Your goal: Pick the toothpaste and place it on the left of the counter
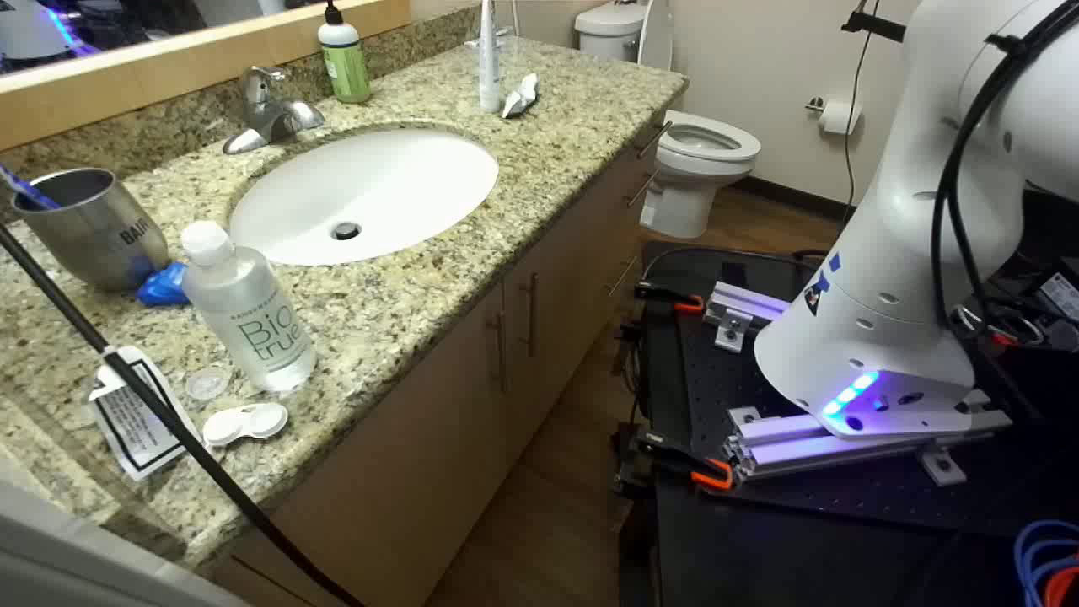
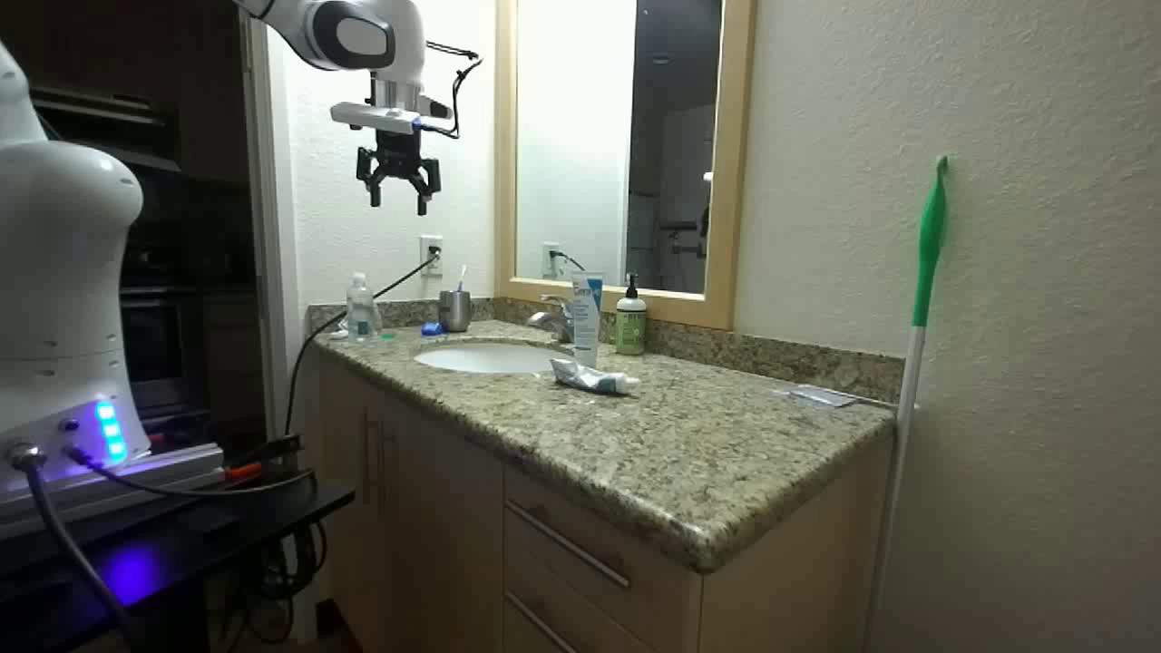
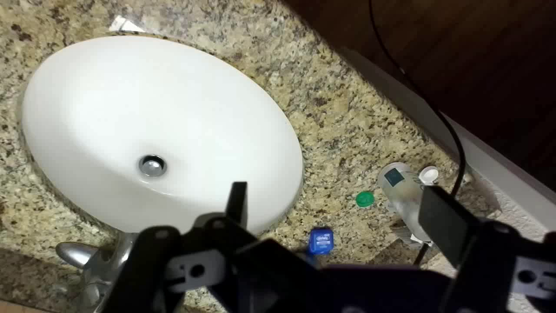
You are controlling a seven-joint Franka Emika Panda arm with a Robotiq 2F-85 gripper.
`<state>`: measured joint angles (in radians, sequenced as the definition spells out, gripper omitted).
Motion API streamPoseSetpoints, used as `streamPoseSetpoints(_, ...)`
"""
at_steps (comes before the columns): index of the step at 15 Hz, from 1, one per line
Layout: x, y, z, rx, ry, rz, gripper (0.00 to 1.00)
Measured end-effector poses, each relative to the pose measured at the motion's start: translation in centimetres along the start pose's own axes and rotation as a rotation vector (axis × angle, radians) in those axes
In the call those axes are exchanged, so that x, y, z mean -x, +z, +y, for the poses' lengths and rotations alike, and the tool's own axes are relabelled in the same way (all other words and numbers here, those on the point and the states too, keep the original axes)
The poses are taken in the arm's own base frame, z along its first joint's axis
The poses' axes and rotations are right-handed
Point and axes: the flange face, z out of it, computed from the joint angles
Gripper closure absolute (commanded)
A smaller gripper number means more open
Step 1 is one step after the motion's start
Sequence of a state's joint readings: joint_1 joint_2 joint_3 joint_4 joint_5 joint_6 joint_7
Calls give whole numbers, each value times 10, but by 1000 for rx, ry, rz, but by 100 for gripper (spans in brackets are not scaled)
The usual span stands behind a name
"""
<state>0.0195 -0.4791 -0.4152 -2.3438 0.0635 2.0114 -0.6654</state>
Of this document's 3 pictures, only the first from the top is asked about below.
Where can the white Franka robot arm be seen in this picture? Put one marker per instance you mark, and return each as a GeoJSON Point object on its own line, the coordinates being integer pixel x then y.
{"type": "Point", "coordinates": [889, 279]}

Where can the orange black clamp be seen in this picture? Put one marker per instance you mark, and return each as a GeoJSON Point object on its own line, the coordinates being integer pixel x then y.
{"type": "Point", "coordinates": [679, 301]}
{"type": "Point", "coordinates": [701, 473]}

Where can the wooden vanity cabinet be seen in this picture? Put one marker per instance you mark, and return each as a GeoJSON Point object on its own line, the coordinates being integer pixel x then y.
{"type": "Point", "coordinates": [440, 460]}

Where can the white oval sink basin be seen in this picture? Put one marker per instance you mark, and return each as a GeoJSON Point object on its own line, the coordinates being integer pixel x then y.
{"type": "Point", "coordinates": [393, 186]}

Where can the white toilet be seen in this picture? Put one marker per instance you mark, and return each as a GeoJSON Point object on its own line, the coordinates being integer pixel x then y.
{"type": "Point", "coordinates": [694, 168]}

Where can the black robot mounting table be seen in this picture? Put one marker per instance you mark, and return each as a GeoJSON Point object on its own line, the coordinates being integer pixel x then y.
{"type": "Point", "coordinates": [695, 541]}

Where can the clear contact solution bottle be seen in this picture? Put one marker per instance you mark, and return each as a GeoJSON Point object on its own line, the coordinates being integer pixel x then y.
{"type": "Point", "coordinates": [253, 314]}

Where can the green soap pump bottle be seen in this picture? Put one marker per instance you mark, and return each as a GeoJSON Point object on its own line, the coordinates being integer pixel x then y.
{"type": "Point", "coordinates": [344, 61]}

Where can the white contact lens case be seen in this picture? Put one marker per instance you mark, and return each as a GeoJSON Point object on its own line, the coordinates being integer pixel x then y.
{"type": "Point", "coordinates": [245, 427]}

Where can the chrome faucet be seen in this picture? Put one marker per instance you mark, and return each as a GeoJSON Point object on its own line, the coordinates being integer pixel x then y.
{"type": "Point", "coordinates": [271, 113]}

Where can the clear round cap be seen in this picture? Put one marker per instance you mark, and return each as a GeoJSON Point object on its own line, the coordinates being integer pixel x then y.
{"type": "Point", "coordinates": [208, 384]}

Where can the toilet paper roll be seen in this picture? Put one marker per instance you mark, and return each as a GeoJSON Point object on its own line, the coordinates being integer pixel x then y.
{"type": "Point", "coordinates": [836, 114]}

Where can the small blue plastic object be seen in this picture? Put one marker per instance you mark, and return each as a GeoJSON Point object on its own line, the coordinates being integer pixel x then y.
{"type": "Point", "coordinates": [163, 286]}

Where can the stainless steel cup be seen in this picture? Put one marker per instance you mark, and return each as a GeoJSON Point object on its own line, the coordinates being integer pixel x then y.
{"type": "Point", "coordinates": [102, 240]}

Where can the wood framed mirror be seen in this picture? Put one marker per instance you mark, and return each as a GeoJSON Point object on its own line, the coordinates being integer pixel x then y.
{"type": "Point", "coordinates": [137, 61]}

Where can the black electronics box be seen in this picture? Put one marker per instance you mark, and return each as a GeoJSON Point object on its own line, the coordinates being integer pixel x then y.
{"type": "Point", "coordinates": [1058, 297]}

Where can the blue toothbrush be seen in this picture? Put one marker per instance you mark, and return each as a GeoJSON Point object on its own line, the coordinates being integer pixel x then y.
{"type": "Point", "coordinates": [25, 188]}

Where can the white blurry foreground surface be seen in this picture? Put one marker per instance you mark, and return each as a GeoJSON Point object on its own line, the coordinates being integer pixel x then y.
{"type": "Point", "coordinates": [68, 559]}

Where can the short aluminium rail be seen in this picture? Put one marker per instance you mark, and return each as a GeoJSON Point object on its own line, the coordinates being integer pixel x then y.
{"type": "Point", "coordinates": [747, 304]}

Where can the long aluminium rail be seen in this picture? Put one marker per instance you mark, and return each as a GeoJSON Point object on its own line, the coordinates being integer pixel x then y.
{"type": "Point", "coordinates": [809, 439]}

